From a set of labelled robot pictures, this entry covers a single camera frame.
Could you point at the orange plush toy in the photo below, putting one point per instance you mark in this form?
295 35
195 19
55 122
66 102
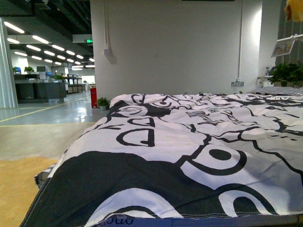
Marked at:
294 10

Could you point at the framed picture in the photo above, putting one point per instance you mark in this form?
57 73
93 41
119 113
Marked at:
282 48

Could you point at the striped grey pillow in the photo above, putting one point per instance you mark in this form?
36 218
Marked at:
284 91

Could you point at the white wall junction box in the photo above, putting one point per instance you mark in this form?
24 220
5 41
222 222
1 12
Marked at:
107 52

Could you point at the black and white duvet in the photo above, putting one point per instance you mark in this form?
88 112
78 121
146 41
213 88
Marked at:
183 160

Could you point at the small potted plant floor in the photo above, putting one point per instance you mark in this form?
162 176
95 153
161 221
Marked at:
103 103

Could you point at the wall power outlet strip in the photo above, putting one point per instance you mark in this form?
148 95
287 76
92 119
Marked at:
237 84

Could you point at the green potted plant right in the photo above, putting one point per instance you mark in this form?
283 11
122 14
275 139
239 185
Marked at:
287 75

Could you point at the red fire extinguisher box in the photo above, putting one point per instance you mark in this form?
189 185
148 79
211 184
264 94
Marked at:
93 97

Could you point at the dark reception counter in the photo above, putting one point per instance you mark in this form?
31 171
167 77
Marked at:
31 90

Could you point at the green exit sign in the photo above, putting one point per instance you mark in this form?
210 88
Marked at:
89 41

